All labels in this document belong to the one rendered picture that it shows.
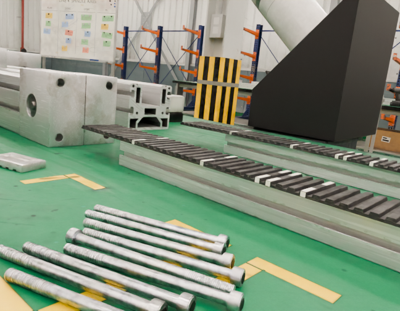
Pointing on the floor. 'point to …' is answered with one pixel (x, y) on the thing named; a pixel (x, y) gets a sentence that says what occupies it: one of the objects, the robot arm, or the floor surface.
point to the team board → (79, 30)
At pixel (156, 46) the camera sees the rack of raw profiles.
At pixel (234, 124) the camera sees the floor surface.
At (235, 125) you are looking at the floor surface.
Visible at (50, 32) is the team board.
